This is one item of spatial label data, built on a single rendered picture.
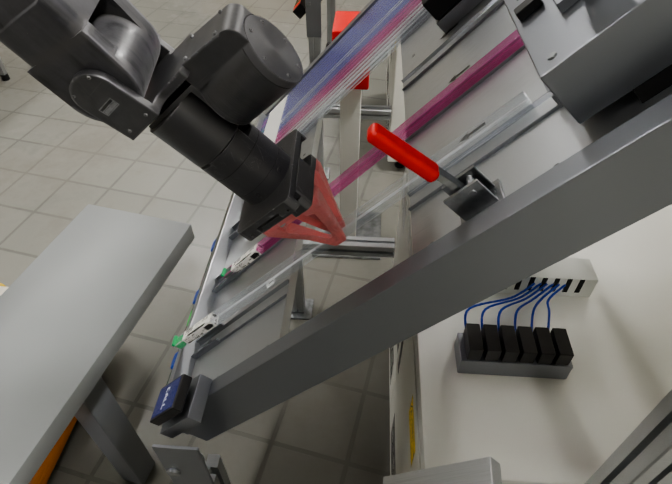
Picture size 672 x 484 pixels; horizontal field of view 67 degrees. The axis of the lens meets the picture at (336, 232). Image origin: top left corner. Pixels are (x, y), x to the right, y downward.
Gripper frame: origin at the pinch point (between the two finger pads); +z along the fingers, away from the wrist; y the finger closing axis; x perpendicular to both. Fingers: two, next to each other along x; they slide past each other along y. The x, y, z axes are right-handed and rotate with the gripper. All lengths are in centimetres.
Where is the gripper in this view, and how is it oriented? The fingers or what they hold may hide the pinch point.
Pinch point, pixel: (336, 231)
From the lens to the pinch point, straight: 50.3
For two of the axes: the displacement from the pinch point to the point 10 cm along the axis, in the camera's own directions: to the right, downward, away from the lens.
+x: -7.4, 4.6, 4.9
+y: 0.2, -7.1, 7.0
